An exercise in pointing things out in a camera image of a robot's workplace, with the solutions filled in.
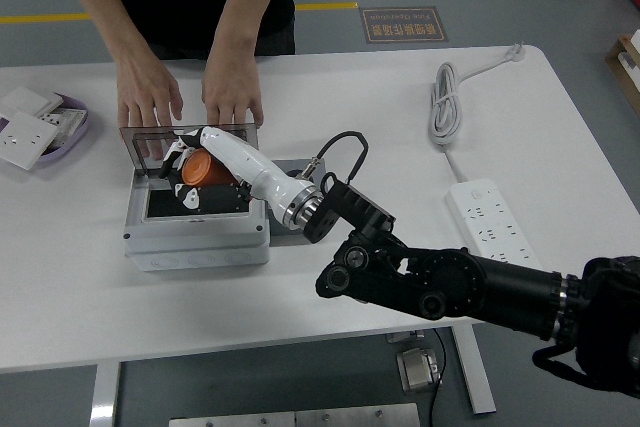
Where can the brown floor sign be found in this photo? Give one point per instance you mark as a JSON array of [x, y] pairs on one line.
[[404, 24]]

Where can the purple tray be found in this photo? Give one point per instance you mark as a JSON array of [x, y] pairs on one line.
[[75, 139]]

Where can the person's right forearm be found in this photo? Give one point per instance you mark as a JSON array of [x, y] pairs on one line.
[[100, 7]]

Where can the person's left forearm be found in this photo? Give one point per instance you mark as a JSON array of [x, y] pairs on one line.
[[245, 2]]

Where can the wooden crate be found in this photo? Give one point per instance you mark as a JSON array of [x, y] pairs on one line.
[[627, 72]]

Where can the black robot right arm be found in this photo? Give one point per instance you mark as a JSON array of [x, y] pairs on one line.
[[450, 277]]

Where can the white power strip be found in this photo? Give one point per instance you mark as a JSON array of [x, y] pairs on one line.
[[480, 207]]

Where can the large white socket plate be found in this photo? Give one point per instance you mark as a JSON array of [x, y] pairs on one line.
[[25, 139]]

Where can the white multi-hole socket plate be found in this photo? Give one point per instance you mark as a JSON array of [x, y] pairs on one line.
[[67, 122]]

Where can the person's right hand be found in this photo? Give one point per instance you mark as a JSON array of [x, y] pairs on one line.
[[147, 92]]

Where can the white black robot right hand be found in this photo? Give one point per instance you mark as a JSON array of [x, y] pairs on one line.
[[250, 162]]

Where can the person's left hand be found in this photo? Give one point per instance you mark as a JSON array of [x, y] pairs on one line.
[[232, 89]]

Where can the white table leg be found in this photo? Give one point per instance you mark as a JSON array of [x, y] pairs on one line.
[[105, 397], [475, 377]]

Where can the white switch plate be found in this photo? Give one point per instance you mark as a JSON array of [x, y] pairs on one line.
[[27, 97]]

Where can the grey enclosure box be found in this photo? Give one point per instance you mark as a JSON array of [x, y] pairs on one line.
[[200, 247]]

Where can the silver floor socket box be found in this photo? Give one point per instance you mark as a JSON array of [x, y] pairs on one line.
[[417, 369]]

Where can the orange cylinder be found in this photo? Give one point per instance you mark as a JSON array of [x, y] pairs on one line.
[[205, 169]]

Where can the grey cube with round hole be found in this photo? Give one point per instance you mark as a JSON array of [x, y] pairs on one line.
[[279, 231]]

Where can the grey table bracket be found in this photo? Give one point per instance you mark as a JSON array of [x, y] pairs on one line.
[[406, 335]]

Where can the metal base plate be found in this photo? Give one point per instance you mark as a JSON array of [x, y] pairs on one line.
[[295, 416]]

